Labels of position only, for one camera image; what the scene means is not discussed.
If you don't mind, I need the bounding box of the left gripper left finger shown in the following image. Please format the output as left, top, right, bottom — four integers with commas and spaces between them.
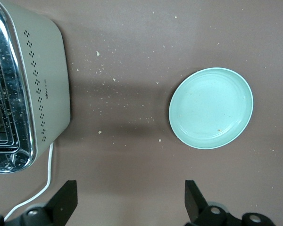
0, 180, 78, 226

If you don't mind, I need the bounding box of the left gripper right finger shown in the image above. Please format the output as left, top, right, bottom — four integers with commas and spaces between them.
184, 180, 274, 226

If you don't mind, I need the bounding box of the green plate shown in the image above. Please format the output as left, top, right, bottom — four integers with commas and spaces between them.
168, 67, 254, 150

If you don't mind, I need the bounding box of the beige chrome toaster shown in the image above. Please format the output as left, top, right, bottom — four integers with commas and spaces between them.
0, 0, 71, 174

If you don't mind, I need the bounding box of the white toaster power cord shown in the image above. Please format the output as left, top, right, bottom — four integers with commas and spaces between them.
3, 142, 54, 222

